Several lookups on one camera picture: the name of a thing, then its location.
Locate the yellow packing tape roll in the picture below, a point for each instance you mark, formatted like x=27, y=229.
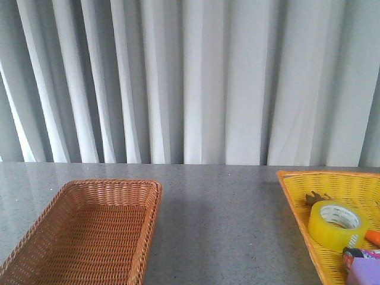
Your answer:
x=336, y=226

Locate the white pleated curtain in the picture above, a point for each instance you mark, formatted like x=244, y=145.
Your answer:
x=271, y=83

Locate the brown wicker basket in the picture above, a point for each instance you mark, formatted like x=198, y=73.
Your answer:
x=94, y=231

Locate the brown toy animal figure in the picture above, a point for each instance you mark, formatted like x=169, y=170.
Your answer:
x=315, y=197

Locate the yellow wicker basket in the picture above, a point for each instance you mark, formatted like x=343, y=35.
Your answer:
x=356, y=189

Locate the black pink tube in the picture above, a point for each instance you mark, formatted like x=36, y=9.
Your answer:
x=349, y=254

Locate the orange toy carrot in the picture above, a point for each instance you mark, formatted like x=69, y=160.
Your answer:
x=373, y=236

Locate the purple block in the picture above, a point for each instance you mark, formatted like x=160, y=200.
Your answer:
x=364, y=271

